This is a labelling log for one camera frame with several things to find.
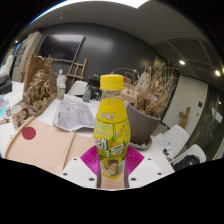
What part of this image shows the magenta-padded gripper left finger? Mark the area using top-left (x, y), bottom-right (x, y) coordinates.
top-left (60, 144), bottom-right (102, 189)

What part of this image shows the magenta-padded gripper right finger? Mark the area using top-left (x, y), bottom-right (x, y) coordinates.
top-left (123, 145), bottom-right (164, 190)

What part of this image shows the yellow drink bottle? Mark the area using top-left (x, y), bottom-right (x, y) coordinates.
top-left (92, 73), bottom-right (132, 180)

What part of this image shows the grey plant saucer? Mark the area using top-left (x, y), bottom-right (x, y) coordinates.
top-left (129, 135), bottom-right (154, 150)

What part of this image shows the white paper sheet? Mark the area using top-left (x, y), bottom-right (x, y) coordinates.
top-left (153, 133), bottom-right (174, 156)

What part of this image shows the black backpack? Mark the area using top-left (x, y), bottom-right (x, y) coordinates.
top-left (173, 154), bottom-right (201, 172)

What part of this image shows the light wooden board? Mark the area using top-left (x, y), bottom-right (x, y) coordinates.
top-left (4, 116), bottom-right (129, 191)

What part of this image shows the dried plant in grey pot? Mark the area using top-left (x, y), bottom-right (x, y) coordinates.
top-left (111, 63), bottom-right (178, 145)

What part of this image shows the flat round red coaster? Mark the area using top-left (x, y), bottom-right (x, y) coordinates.
top-left (21, 126), bottom-right (37, 141)

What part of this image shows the small grey glass bottle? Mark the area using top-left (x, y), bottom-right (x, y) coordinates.
top-left (82, 84), bottom-right (93, 103)

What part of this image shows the brown cardboard box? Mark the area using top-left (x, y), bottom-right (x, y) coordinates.
top-left (121, 77), bottom-right (141, 104)

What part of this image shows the white spotted mug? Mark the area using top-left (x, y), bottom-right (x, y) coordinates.
top-left (10, 104), bottom-right (30, 130)

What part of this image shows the white bottle with green label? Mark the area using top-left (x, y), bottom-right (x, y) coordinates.
top-left (56, 69), bottom-right (67, 100)

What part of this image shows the golden sculpture on wooden base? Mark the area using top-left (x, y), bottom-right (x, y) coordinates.
top-left (21, 54), bottom-right (59, 117)

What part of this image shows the wooden easel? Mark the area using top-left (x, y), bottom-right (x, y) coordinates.
top-left (65, 58), bottom-right (88, 89)

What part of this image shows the black foam box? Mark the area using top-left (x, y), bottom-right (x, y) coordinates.
top-left (0, 73), bottom-right (14, 96)

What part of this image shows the white cabinet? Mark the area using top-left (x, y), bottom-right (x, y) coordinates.
top-left (13, 31), bottom-right (43, 83)

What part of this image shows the wooden figure by wall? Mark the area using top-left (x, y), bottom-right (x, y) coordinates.
top-left (178, 106), bottom-right (192, 129)

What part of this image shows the black wall screen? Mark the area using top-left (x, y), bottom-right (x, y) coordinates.
top-left (35, 34), bottom-right (86, 63)

